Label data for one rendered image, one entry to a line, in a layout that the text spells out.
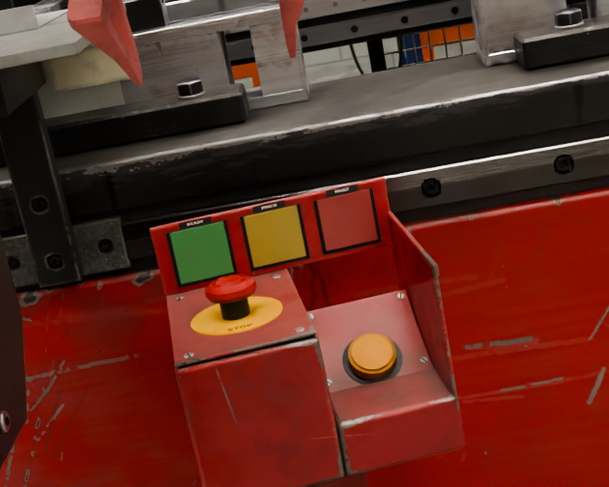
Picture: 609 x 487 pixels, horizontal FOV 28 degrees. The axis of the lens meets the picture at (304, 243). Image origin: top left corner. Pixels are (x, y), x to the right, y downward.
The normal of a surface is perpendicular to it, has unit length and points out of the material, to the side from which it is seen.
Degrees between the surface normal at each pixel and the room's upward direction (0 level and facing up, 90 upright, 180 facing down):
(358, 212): 90
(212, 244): 90
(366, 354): 35
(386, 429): 90
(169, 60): 90
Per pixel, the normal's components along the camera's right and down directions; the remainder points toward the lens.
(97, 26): 0.12, 0.90
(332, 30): 0.00, 0.30
